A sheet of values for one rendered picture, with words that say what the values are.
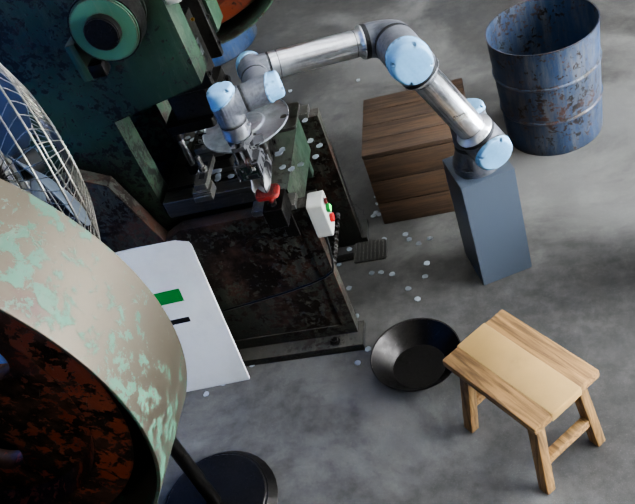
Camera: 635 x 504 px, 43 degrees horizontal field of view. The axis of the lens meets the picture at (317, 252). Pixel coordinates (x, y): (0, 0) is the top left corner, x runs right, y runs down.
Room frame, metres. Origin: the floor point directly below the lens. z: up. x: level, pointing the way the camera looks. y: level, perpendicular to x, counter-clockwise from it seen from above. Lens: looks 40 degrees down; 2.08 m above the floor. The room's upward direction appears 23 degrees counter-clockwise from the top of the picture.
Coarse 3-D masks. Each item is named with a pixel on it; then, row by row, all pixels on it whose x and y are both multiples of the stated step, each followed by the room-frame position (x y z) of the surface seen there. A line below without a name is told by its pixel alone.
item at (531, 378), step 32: (512, 320) 1.46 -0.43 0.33; (480, 352) 1.40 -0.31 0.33; (512, 352) 1.36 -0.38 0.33; (544, 352) 1.32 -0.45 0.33; (480, 384) 1.30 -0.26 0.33; (512, 384) 1.26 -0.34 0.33; (544, 384) 1.22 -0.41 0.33; (576, 384) 1.19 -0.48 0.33; (512, 416) 1.19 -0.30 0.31; (544, 416) 1.14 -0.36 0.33; (544, 448) 1.15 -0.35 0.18; (544, 480) 1.13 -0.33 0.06
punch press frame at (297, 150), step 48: (0, 0) 2.19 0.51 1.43; (48, 0) 2.15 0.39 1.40; (144, 0) 2.07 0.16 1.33; (0, 48) 2.22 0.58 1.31; (48, 48) 2.18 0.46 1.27; (144, 48) 2.09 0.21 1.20; (192, 48) 2.10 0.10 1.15; (48, 96) 2.20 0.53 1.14; (96, 96) 2.16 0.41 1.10; (144, 96) 2.11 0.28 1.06; (48, 144) 2.23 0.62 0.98; (96, 144) 2.19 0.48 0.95; (144, 144) 2.24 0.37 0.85; (288, 144) 2.25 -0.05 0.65; (144, 192) 2.17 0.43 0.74; (288, 192) 2.02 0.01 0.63; (336, 240) 2.26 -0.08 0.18
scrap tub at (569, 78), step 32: (544, 0) 2.77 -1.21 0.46; (576, 0) 2.68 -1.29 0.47; (512, 32) 2.79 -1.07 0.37; (544, 32) 2.78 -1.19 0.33; (576, 32) 2.69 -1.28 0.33; (512, 64) 2.49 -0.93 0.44; (544, 64) 2.41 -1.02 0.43; (576, 64) 2.39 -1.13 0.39; (512, 96) 2.52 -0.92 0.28; (544, 96) 2.42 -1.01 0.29; (576, 96) 2.40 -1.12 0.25; (512, 128) 2.56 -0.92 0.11; (544, 128) 2.44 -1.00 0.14; (576, 128) 2.40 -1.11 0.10
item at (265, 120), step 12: (264, 108) 2.29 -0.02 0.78; (276, 108) 2.26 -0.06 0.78; (252, 120) 2.24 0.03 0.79; (264, 120) 2.22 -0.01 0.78; (276, 120) 2.19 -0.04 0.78; (204, 132) 2.29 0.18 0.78; (216, 132) 2.26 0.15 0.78; (252, 132) 2.18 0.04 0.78; (264, 132) 2.15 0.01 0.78; (276, 132) 2.12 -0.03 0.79; (204, 144) 2.22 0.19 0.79; (216, 144) 2.20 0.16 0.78; (228, 144) 2.17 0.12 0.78
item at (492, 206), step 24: (504, 168) 1.94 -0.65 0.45; (456, 192) 2.01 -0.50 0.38; (480, 192) 1.93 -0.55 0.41; (504, 192) 1.92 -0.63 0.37; (456, 216) 2.10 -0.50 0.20; (480, 216) 1.93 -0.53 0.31; (504, 216) 1.92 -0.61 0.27; (480, 240) 1.93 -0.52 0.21; (504, 240) 1.93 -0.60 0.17; (480, 264) 1.93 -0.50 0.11; (504, 264) 1.93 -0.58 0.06; (528, 264) 1.92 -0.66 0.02
